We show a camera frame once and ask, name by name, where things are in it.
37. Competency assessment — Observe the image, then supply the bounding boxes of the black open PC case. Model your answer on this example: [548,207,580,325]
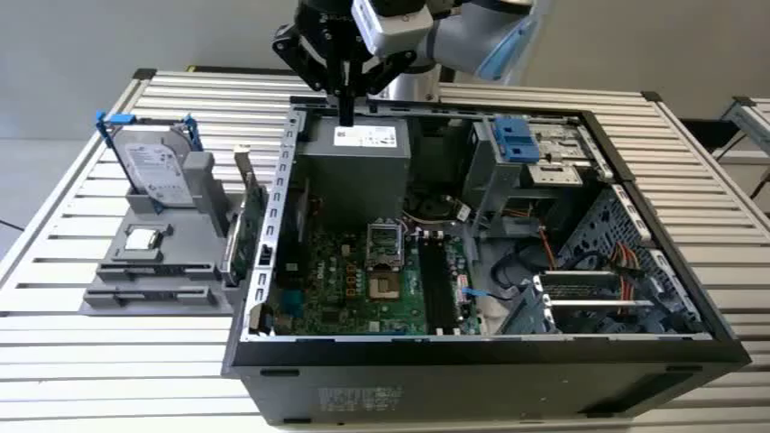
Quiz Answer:
[221,95,753,428]

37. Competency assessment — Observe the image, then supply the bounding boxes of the hard disk in blue carrier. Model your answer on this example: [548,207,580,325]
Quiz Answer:
[94,109,203,213]

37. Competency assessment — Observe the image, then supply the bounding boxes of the blue data cable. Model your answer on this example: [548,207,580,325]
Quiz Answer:
[460,286,525,301]

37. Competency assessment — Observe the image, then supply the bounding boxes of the silver CPU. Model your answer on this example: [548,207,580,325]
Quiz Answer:
[125,228,162,250]

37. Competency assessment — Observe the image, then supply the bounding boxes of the dark RAM stick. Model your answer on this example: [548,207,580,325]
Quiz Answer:
[87,291,211,304]

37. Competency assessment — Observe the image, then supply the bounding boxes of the CPU socket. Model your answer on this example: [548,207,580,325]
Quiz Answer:
[368,265,404,301]

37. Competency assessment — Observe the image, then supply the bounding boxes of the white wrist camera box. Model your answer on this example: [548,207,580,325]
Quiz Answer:
[350,0,436,59]

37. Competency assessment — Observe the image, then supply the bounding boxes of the blue plastic drive latch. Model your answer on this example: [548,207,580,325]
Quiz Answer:
[493,115,537,163]

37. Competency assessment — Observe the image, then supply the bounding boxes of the metal disk bay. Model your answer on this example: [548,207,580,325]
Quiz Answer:
[498,270,657,335]

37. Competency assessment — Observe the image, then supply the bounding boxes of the thin orange wire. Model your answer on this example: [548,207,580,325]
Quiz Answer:
[537,225,558,272]

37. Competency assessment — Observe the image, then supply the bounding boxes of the grey power supply unit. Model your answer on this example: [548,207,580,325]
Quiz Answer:
[298,115,414,226]

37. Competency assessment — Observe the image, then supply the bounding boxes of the grey parts rack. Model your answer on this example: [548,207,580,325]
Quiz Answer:
[81,151,242,317]

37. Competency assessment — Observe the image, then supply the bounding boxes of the green motherboard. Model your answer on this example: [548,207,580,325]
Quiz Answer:
[267,225,486,337]

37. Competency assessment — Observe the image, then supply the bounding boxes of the round black cooling fan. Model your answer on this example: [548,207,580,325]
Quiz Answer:
[404,191,469,225]

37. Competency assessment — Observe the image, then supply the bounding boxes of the green graphics card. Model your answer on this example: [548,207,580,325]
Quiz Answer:
[219,143,270,288]

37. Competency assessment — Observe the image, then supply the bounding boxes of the metal socket cover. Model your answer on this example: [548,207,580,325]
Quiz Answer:
[366,218,405,270]

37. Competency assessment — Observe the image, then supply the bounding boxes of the metal slat side table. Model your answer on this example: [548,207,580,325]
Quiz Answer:
[716,95,770,199]

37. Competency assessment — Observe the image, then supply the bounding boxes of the metal optical drive cage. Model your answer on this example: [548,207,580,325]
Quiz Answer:
[462,115,609,235]

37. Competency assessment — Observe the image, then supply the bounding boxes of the red yellow power wires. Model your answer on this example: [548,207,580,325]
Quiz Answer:
[606,241,645,276]

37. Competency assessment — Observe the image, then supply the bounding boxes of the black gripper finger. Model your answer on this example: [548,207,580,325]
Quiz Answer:
[271,26,349,126]
[347,51,417,126]

